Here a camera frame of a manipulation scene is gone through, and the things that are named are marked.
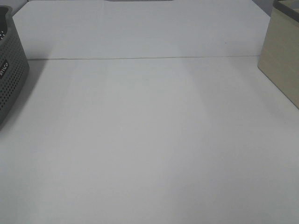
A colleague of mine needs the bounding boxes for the grey perforated plastic basket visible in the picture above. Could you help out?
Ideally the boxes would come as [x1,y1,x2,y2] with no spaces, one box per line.
[0,6,29,123]

